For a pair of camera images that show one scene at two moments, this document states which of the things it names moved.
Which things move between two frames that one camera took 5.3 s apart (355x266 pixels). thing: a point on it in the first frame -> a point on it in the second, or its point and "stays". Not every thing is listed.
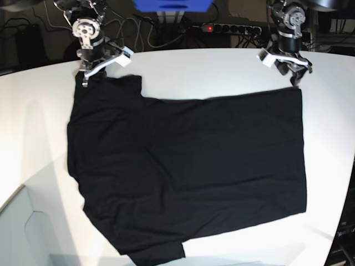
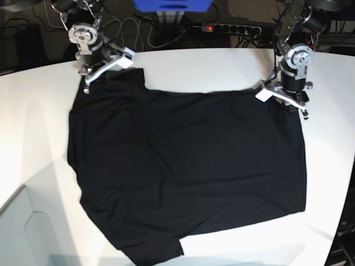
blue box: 173,5 stays
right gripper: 294,56 -> 298,99
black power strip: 233,28 stays
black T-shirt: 154,173 stays
